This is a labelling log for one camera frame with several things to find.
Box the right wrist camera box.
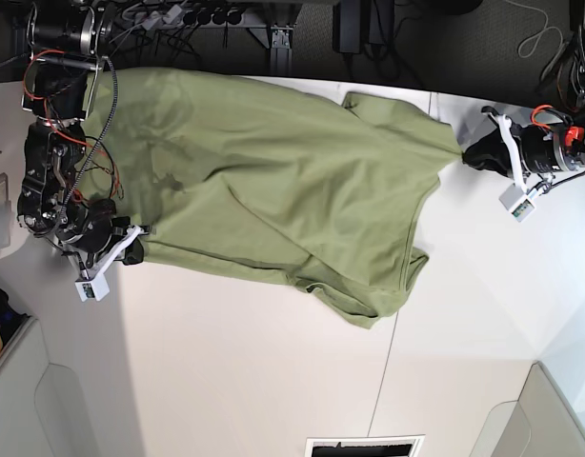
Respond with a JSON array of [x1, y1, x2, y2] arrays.
[[74, 276, 110, 302]]

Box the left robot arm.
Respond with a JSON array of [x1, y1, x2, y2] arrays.
[[462, 1, 585, 193]]

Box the white power strip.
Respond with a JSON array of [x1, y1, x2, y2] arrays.
[[119, 1, 250, 31]]

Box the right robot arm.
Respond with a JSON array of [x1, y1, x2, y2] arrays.
[[17, 1, 144, 278]]

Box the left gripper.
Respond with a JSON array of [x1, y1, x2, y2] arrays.
[[463, 105, 585, 193]]

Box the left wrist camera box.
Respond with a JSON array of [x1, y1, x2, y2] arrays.
[[499, 184, 536, 223]]

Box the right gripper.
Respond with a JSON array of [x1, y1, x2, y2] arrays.
[[56, 216, 151, 280]]

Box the black power brick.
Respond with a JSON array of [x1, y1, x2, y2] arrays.
[[333, 0, 363, 54]]

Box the green t-shirt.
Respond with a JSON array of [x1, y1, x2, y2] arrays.
[[85, 68, 462, 328]]

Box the aluminium table leg post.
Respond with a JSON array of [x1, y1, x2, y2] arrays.
[[269, 26, 293, 77]]

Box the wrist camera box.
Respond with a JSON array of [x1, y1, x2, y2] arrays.
[[74, 276, 110, 302], [499, 184, 536, 223]]

